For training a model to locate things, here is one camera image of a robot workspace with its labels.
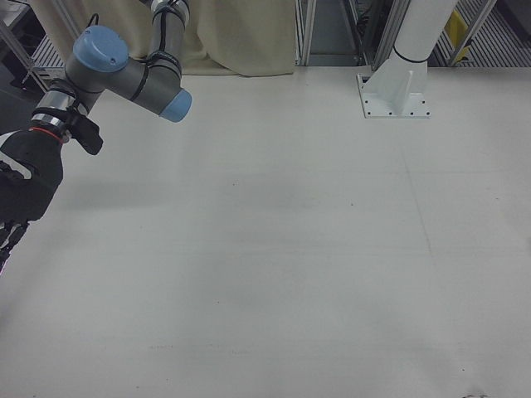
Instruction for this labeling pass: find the dark grey robot hand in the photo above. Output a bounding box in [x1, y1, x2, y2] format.
[0, 127, 65, 275]

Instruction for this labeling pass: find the beige curtain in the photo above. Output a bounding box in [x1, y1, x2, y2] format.
[35, 0, 296, 78]

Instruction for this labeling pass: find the yellow floor sign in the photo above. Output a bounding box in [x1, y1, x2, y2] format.
[442, 9, 474, 64]

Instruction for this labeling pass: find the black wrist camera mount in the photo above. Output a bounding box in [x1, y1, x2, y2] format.
[61, 108, 105, 157]

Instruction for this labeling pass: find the metal wire shelf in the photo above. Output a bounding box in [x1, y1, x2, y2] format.
[0, 0, 70, 95]

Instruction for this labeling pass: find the aluminium door frame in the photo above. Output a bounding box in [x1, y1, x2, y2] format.
[295, 0, 363, 67]

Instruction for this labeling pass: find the white pedestal base bracket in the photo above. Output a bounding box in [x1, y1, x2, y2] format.
[356, 61, 431, 120]

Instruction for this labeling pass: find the white pedestal column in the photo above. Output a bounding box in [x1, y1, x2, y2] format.
[392, 0, 457, 64]

